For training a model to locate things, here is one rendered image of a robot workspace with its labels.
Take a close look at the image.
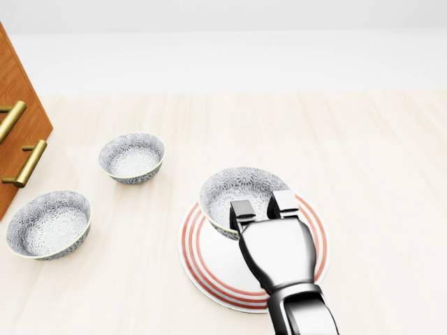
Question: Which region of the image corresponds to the brass drawer handle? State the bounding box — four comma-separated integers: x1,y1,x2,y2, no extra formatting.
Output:
0,100,28,144
1,139,48,189

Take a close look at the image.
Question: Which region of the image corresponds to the patterned grey bowl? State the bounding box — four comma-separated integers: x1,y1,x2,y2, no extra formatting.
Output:
98,132,166,185
198,166,291,241
4,190,93,261

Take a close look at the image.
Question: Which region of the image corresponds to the wooden cabinet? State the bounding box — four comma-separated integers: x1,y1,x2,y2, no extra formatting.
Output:
0,21,54,222

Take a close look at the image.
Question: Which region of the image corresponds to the white plate with red rings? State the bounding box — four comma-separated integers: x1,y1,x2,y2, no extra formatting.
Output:
178,188,331,311

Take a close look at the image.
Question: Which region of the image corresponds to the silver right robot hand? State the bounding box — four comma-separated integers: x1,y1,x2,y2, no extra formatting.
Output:
228,189,320,295

